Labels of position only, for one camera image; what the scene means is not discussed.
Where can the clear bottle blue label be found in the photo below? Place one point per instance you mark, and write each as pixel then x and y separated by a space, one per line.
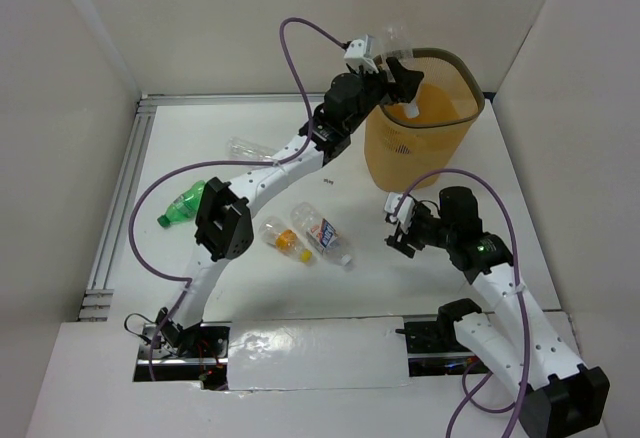
pixel 402 149

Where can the aluminium frame rail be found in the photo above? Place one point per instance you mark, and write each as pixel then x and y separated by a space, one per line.
pixel 156 100
pixel 99 292

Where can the clear bottle orange label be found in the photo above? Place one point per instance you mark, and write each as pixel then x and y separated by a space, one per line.
pixel 275 233

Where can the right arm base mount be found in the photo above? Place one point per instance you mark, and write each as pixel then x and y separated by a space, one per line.
pixel 430 354

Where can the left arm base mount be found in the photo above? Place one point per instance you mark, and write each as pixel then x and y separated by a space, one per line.
pixel 204 362

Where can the green plastic bottle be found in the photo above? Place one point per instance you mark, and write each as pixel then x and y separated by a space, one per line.
pixel 184 208

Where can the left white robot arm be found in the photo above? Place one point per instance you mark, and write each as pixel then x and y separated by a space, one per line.
pixel 224 229

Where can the aluminium frame rail left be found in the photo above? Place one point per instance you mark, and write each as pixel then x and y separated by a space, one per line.
pixel 99 292

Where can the aluminium frame rail back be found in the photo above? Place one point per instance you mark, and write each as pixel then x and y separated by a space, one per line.
pixel 156 100

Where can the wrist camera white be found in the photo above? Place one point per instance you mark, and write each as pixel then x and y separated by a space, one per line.
pixel 399 210
pixel 358 55

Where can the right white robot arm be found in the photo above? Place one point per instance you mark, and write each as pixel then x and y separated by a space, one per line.
pixel 555 393

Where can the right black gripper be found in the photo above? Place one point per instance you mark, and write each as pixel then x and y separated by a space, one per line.
pixel 396 241

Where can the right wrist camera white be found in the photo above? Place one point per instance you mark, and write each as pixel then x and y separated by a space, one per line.
pixel 399 210

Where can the orange mesh waste bin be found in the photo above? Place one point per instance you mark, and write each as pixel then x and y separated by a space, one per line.
pixel 449 102

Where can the clear bottle white cap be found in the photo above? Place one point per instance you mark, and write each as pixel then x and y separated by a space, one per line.
pixel 395 42
pixel 243 150

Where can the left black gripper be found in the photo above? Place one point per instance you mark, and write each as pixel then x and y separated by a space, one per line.
pixel 388 78

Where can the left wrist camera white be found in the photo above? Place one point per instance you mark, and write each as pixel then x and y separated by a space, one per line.
pixel 358 55

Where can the clear bottle red-blue label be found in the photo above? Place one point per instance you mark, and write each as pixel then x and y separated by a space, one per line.
pixel 324 237

